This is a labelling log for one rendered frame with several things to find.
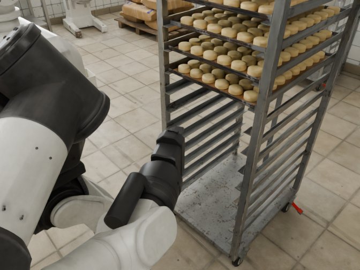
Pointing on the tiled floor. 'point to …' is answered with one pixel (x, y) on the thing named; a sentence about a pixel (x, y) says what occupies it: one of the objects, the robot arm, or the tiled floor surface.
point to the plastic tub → (91, 77)
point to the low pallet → (141, 28)
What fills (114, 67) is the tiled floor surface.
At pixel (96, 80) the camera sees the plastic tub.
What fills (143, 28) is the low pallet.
